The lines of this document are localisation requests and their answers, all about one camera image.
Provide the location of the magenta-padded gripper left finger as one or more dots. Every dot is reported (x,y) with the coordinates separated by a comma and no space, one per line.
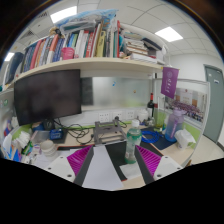
(80,163)

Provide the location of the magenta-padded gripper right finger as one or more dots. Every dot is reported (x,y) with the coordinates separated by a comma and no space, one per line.
(153,163)

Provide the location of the clear green-labelled drink bottle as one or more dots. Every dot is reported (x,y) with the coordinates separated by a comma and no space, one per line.
(133,140)

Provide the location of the purple water bottle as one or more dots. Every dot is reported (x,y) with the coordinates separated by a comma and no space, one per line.
(174,126)

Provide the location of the small white paper square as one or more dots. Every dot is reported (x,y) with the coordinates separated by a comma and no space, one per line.
(130,170)

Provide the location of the white paper cup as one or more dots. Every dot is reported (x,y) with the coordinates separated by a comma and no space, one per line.
(48,148)

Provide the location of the black desk mat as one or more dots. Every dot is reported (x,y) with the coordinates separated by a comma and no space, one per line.
(116,153)

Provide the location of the grey metal laptop stand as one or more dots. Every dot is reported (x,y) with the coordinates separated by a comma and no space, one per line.
(108,133)

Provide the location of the green glass cup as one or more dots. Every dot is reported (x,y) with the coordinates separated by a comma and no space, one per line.
(160,120)

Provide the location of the clear plastic container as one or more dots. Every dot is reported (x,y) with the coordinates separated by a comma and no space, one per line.
(40,136)

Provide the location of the white jar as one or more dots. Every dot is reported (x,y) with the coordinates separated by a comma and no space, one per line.
(142,116)

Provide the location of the dark wine bottle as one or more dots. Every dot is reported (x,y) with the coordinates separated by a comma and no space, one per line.
(150,106)

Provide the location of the white tissue stack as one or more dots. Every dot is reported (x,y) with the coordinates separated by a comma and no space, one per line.
(22,139)

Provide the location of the group photo poster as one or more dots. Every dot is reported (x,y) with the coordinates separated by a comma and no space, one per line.
(190,103)

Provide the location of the black computer monitor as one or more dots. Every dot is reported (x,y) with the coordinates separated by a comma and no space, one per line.
(46,95)

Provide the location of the purple pennant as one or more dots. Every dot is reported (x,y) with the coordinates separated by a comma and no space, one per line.
(169,81)

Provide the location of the grey door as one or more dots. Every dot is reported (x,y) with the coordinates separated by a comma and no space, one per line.
(215,103)

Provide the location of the white wall socket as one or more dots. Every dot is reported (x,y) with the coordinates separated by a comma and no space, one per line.
(130,114)
(104,117)
(117,115)

